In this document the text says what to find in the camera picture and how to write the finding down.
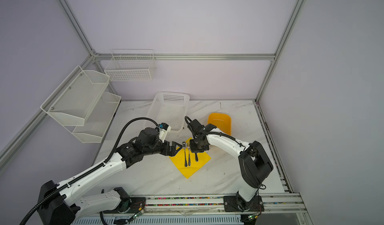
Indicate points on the yellow plastic tray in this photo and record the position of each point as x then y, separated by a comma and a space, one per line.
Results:
221, 121

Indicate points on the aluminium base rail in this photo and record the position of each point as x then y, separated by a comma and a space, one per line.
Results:
283, 208

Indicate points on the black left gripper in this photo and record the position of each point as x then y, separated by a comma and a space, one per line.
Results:
172, 152

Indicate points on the silver spoon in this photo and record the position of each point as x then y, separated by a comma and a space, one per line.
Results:
184, 144

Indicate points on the white perforated plastic basket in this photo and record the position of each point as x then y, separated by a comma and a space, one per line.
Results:
170, 108

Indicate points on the white wire wall basket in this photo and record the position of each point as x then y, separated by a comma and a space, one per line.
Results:
131, 65

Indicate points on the white mesh upper wall shelf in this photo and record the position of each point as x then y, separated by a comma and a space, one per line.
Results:
72, 103

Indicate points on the silver fork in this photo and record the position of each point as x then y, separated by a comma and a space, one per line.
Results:
189, 156

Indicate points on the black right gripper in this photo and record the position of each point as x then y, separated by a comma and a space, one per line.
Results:
194, 150

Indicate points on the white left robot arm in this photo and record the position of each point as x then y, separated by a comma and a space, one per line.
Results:
64, 202

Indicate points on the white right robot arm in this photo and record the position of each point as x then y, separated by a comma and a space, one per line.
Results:
255, 165

